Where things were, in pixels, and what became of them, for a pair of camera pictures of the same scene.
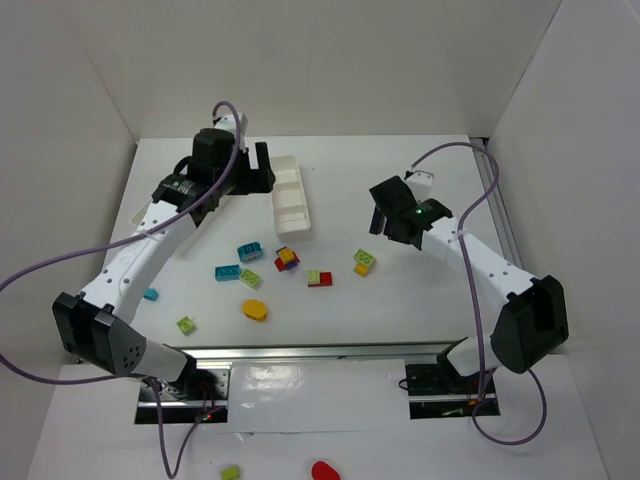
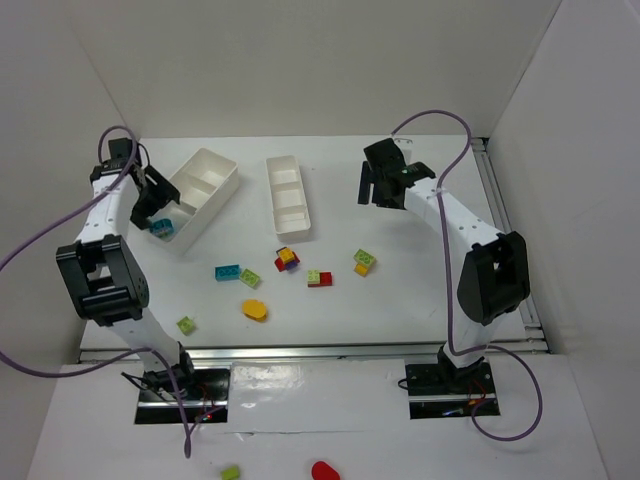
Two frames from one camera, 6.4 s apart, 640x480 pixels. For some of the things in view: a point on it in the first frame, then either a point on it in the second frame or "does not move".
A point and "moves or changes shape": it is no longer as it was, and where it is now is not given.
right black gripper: x=388 y=215 -> x=376 y=185
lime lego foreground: x=231 y=473 does not move
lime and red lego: x=319 y=279 does not move
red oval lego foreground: x=322 y=471 does not move
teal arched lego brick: x=250 y=251 moves or changes shape
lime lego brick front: x=186 y=325 does not move
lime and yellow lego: x=363 y=260 does not move
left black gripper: x=257 y=178 -> x=151 y=198
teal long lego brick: x=227 y=273 does not move
